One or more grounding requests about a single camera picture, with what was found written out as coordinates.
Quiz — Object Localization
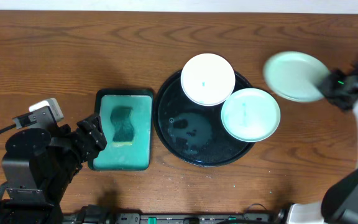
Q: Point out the green and yellow sponge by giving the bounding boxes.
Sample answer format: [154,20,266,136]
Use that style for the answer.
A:
[110,106,134,142]

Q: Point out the pale green plate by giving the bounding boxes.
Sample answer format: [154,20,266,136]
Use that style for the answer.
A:
[221,88,281,142]
[263,51,330,103]

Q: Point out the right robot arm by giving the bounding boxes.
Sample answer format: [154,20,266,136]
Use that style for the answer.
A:
[276,58,358,224]

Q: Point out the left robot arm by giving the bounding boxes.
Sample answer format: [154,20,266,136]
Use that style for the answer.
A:
[0,113,107,223]

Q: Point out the rectangular tray with green water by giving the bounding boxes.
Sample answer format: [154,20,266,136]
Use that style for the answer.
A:
[88,89,153,171]

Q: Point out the round black tray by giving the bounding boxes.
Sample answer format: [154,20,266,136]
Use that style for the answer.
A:
[152,70,254,167]

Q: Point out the white plate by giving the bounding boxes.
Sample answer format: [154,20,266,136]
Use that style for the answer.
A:
[180,53,236,106]

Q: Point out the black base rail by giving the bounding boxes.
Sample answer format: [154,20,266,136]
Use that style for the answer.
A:
[62,205,275,224]

